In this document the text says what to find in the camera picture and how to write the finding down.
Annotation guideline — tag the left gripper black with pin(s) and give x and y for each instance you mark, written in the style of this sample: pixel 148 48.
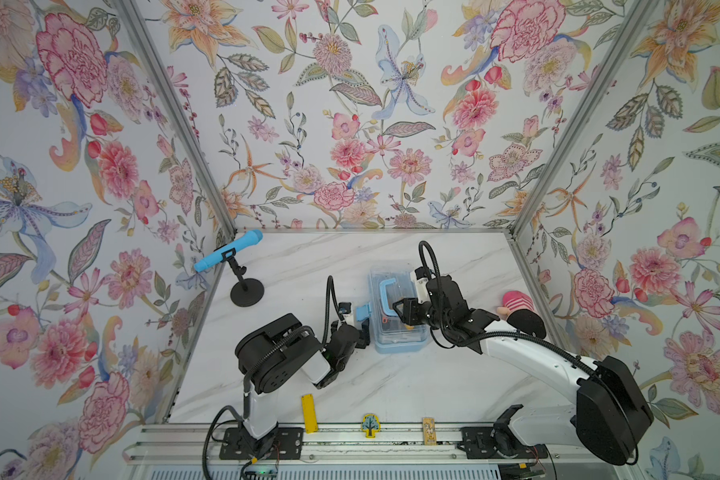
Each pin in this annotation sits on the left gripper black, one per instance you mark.
pixel 363 337

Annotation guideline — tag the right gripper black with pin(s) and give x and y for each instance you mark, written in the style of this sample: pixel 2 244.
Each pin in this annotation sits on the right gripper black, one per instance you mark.
pixel 408 315

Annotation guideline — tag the light blue plastic toolbox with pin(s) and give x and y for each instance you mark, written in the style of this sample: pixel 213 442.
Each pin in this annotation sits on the light blue plastic toolbox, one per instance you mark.
pixel 378 316

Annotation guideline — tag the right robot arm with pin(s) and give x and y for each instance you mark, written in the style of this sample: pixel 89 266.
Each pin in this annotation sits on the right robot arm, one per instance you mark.
pixel 605 413

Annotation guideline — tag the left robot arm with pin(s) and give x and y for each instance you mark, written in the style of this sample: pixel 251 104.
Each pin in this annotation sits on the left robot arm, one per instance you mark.
pixel 274 353

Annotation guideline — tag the tree sticker badge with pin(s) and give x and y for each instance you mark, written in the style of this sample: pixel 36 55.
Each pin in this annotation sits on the tree sticker badge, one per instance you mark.
pixel 370 425

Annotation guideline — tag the yellow rectangular block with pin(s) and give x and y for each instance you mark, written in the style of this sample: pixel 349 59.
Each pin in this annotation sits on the yellow rectangular block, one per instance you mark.
pixel 309 414

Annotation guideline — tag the pink striped sock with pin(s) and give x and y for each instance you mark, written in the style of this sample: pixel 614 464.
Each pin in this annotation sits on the pink striped sock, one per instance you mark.
pixel 516 303

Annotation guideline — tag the black microphone stand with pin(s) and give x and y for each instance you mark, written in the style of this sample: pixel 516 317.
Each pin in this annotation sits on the black microphone stand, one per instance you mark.
pixel 246 292

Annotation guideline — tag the small wooden tag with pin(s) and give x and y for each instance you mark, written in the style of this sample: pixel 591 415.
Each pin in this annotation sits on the small wooden tag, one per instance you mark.
pixel 429 433

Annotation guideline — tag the blue toy microphone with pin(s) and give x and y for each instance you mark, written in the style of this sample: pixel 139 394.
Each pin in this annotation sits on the blue toy microphone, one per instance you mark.
pixel 251 238

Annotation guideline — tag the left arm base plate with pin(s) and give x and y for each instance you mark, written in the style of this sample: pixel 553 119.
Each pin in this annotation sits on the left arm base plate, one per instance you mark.
pixel 282 443

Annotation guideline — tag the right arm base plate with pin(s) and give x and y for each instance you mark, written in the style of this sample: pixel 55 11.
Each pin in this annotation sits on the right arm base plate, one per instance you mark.
pixel 497 441

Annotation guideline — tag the aluminium front rail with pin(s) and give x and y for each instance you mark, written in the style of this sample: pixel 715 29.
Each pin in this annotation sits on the aluminium front rail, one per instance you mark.
pixel 345 443

